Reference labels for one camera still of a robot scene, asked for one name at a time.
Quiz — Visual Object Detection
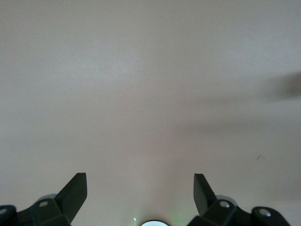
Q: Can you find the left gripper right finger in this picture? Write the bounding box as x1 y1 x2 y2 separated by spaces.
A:
188 173 292 226

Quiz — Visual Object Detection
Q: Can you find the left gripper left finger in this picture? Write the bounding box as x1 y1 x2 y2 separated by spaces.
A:
0 172 88 226

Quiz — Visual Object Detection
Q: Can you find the brown table cover sheet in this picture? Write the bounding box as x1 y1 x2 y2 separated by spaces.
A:
0 0 301 226

